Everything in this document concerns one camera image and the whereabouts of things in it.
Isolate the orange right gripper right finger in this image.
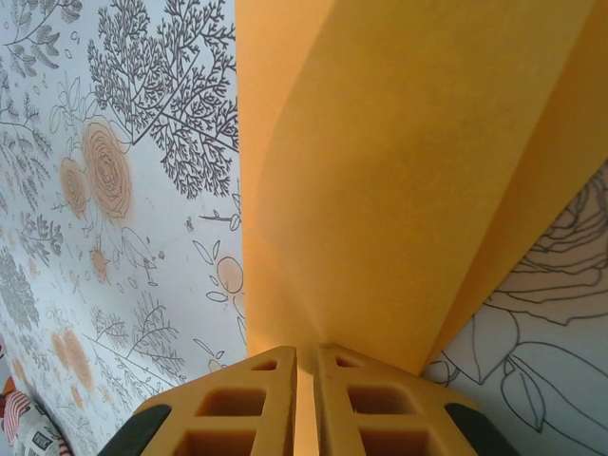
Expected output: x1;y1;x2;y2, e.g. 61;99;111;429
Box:
315;344;522;456

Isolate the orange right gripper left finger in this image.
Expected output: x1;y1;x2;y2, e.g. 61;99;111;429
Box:
97;345;298;456

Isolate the orange square paper sheet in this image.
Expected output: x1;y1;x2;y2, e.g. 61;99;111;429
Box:
235;0;608;376

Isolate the floral printed tablecloth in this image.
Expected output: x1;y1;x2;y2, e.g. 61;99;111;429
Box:
0;0;608;456

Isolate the red striped fabric pouch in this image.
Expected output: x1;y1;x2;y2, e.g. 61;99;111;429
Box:
0;374;72;456

